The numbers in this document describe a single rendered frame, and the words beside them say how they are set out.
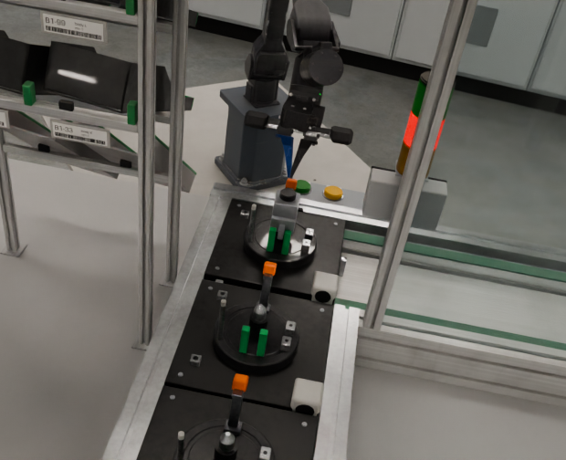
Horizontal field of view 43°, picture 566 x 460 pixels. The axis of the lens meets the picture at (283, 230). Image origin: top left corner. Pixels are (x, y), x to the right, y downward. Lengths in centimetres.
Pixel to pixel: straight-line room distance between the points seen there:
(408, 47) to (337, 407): 338
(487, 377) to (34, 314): 83
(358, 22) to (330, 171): 258
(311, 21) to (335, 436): 67
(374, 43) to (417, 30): 26
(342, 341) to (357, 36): 327
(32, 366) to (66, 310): 14
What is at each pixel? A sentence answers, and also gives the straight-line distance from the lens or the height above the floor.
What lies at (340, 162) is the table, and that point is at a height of 86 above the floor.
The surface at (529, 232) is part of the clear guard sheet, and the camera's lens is 115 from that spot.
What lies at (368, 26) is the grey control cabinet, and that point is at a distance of 433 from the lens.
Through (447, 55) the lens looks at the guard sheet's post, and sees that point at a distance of 98.
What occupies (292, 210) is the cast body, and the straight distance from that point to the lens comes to 128.
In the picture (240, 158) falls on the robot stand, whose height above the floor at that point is 94.
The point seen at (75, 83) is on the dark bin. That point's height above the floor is 133.
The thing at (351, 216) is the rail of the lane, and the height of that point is 96.
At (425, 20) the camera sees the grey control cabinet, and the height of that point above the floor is 38.
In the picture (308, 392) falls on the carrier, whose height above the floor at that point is 99.
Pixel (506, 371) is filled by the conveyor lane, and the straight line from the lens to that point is 133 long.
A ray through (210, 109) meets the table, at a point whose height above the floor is 86.
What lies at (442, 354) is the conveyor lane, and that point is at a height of 93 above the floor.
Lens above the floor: 184
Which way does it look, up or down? 38 degrees down
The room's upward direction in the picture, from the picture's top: 9 degrees clockwise
